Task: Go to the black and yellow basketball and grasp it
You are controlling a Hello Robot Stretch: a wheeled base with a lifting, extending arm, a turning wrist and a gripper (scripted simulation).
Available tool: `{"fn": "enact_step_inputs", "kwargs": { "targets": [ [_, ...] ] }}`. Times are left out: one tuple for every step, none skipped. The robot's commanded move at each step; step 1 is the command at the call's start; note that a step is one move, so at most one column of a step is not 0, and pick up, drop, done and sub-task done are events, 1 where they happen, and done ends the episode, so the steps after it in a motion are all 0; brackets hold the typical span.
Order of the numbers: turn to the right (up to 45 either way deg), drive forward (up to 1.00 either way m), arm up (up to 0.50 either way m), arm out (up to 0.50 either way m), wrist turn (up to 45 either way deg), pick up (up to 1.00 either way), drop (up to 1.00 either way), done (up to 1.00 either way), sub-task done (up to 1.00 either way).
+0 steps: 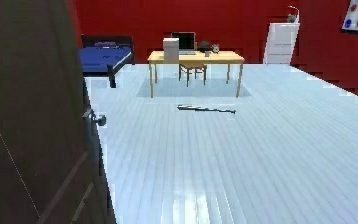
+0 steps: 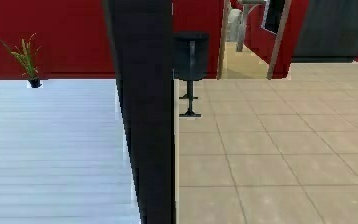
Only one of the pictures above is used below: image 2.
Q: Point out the white framed dark window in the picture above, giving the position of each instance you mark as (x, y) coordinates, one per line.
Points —
(274, 15)

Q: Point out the black pedestal chair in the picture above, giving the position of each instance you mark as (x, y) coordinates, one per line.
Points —
(191, 55)

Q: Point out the dark grey cupboard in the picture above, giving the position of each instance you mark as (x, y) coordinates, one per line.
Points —
(333, 30)

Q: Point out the green house plant black pot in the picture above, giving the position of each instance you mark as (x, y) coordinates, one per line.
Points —
(27, 63)

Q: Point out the black room door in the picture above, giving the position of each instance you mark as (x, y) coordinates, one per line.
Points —
(147, 100)

